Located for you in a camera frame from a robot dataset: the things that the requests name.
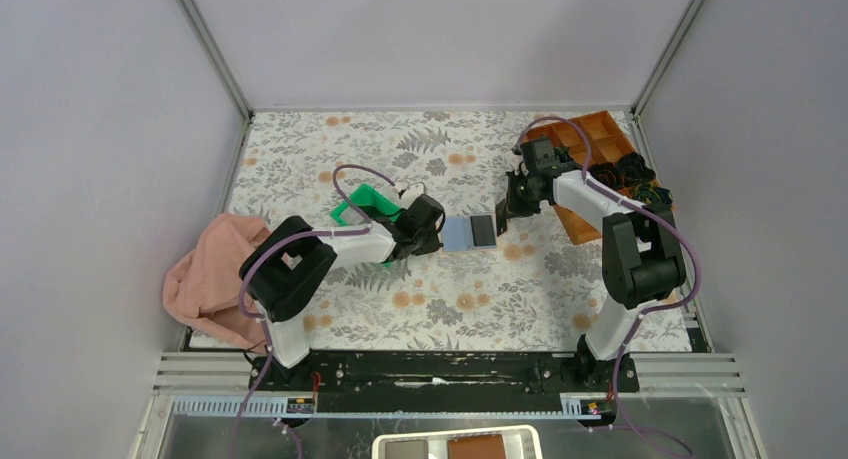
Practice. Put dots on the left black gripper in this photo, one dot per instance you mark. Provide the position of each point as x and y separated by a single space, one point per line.
429 247

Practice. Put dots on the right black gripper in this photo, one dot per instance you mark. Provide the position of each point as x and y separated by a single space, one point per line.
513 207

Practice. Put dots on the beige blue card holder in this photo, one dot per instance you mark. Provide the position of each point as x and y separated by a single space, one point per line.
455 235

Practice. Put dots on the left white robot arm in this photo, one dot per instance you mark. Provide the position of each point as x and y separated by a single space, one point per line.
282 275

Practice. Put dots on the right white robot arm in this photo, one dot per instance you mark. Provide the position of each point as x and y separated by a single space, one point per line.
642 261

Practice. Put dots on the green plastic bin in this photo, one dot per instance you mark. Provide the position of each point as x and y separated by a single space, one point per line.
364 211

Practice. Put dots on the dark floral rolled sock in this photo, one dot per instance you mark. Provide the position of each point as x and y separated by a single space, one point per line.
607 174
633 170
652 193

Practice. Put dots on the orange compartment tray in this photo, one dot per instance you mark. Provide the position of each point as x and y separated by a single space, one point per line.
595 137

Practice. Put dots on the floral patterned table mat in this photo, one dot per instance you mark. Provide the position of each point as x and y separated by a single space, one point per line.
537 291

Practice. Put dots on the pink cloth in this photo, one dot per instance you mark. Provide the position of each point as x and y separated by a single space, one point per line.
201 290

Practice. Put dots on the white device with screen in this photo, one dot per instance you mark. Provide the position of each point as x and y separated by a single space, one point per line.
520 441

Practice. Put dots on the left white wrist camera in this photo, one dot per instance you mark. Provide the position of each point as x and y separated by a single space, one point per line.
409 193

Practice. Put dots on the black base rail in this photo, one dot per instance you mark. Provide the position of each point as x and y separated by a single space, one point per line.
444 382

